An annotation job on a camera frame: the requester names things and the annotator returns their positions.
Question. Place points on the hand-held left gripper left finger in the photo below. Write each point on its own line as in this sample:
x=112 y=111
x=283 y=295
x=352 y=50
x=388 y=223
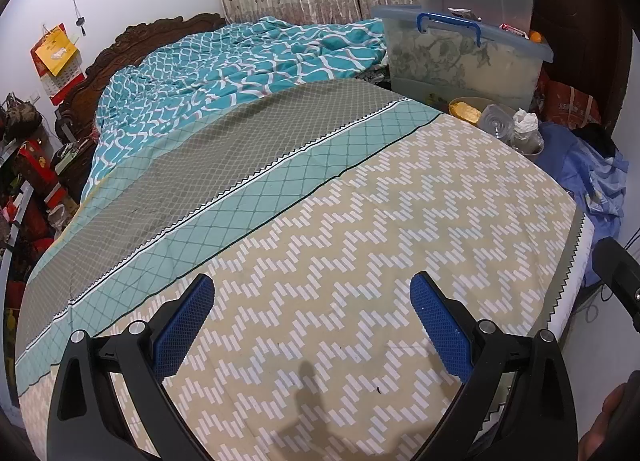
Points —
x=182 y=326

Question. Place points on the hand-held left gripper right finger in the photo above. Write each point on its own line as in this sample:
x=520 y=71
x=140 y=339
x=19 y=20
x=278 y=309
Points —
x=440 y=326

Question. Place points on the small round waste bin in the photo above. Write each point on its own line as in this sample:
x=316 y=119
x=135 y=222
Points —
x=530 y=148

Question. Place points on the white tissue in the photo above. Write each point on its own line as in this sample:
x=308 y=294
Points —
x=525 y=121

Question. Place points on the beige snack packet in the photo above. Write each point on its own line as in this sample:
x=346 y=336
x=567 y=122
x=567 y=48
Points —
x=467 y=110

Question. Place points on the person's right hand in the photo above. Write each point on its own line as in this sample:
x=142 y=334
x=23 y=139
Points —
x=612 y=426

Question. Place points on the blue cloth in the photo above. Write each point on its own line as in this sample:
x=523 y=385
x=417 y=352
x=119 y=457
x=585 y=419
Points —
x=575 y=166

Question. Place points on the beige zigzag patterned bedsheet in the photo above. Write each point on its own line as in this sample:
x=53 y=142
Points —
x=350 y=241

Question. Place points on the black garment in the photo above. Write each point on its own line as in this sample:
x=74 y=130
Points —
x=597 y=138

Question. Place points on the orange red bag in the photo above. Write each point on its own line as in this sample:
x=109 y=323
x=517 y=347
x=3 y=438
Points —
x=570 y=101

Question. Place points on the grey metal shelf rack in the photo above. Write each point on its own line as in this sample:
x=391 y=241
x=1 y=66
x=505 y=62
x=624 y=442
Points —
x=17 y=211

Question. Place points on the red gift box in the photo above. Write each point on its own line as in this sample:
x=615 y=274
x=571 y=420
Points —
x=37 y=161

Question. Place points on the small orange fruit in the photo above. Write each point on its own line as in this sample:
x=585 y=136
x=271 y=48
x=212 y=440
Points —
x=535 y=35

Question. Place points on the camouflage bag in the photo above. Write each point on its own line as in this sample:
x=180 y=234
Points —
x=20 y=116

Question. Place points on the teal patterned quilt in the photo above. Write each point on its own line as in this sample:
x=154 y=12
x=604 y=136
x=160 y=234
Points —
x=225 y=61

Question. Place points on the small snack packet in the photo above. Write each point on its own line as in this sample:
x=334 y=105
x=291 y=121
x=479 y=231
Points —
x=512 y=29
x=465 y=13

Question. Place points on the dark carved wooden headboard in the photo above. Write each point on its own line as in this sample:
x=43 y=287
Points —
x=150 y=31

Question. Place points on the yellow paper bag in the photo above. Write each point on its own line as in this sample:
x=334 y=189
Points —
x=55 y=51

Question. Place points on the small hanging metal tool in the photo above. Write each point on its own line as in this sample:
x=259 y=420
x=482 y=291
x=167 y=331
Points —
x=80 y=18

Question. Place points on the red wall calendar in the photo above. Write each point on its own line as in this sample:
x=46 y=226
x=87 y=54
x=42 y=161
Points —
x=62 y=86

